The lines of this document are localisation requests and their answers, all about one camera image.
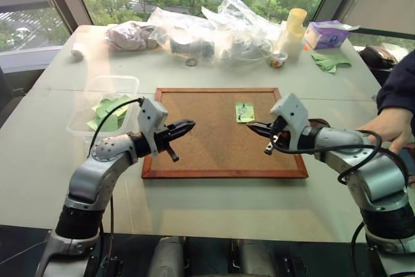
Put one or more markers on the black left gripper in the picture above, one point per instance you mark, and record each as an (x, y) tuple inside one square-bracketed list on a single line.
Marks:
[(163, 137)]

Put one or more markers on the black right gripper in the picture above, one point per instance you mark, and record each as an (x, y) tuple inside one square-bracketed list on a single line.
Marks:
[(279, 129)]

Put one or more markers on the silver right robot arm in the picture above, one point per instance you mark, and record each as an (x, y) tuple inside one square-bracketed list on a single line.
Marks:
[(382, 176)]

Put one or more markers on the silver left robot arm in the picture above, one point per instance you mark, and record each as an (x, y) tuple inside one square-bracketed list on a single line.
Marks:
[(90, 173)]

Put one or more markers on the dark blue sleeved forearm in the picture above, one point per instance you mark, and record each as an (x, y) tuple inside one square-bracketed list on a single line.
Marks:
[(400, 85)]

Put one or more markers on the green paper note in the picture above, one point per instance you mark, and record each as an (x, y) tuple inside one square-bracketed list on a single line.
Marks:
[(246, 113)]

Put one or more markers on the wood-framed cork board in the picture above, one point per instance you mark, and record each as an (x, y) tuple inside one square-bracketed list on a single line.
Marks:
[(210, 147)]

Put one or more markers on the small cup of coloured pins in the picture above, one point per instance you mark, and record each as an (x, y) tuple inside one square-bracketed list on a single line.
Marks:
[(278, 60)]

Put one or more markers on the person's bare hand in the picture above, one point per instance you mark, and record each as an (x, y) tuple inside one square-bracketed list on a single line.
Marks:
[(395, 126)]

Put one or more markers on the pile of green notes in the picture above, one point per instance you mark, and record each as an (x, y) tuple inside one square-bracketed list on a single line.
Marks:
[(111, 119)]

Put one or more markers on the grey cylindrical device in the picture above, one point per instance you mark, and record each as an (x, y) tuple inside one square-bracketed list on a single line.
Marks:
[(191, 47)]

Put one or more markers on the green cloth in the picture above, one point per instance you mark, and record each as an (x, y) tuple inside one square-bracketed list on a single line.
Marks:
[(330, 61)]

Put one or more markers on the stack of yellow cups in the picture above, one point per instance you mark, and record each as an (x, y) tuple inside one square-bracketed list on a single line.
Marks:
[(293, 35)]

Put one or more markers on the clear plastic container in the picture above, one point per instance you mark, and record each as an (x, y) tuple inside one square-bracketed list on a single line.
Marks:
[(81, 121)]

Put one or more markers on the large clear plastic bag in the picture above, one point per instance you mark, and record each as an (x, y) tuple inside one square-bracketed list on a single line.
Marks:
[(240, 27)]

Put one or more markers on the bag of pinkish cloth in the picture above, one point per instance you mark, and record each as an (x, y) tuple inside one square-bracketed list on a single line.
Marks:
[(129, 37)]

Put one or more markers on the purple tissue box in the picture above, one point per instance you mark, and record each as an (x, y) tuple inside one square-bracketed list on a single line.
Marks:
[(325, 35)]

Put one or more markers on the grey rounded shape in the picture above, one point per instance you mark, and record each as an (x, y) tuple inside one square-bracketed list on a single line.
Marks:
[(168, 257), (257, 259)]

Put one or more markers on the white tape roll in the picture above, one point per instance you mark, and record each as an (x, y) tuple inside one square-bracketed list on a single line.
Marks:
[(78, 52)]

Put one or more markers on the black bag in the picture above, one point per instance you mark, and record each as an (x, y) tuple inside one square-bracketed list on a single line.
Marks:
[(377, 58)]

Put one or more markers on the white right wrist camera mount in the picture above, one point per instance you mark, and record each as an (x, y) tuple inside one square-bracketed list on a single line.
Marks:
[(293, 111)]

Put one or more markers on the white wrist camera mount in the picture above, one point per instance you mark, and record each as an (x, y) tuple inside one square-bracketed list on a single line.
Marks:
[(293, 111), (150, 113)]

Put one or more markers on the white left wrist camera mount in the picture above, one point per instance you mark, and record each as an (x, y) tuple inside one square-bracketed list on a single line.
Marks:
[(150, 113)]

